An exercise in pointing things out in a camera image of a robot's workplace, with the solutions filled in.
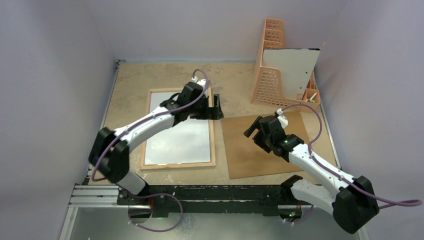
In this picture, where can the white wooden picture frame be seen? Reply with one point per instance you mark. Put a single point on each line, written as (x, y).
(145, 165)

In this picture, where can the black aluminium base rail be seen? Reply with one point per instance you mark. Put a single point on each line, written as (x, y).
(266, 200)

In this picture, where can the orange plastic file organizer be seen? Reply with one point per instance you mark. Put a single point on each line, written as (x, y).
(268, 88)

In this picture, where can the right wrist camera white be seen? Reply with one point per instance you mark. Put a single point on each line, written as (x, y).
(281, 118)

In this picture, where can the white board sheet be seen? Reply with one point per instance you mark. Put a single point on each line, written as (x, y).
(295, 65)

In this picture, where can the brown cardboard backing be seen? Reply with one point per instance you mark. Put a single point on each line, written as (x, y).
(249, 164)

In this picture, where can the white marker pen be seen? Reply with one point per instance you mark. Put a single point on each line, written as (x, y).
(312, 98)

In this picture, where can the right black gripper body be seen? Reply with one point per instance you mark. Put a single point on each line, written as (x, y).
(257, 133)

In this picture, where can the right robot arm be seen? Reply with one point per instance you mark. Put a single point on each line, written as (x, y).
(340, 194)

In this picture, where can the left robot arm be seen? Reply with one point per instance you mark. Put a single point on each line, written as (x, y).
(110, 153)

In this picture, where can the printed photo of driver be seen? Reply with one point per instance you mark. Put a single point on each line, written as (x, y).
(182, 142)

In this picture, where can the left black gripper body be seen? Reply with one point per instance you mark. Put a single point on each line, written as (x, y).
(200, 110)

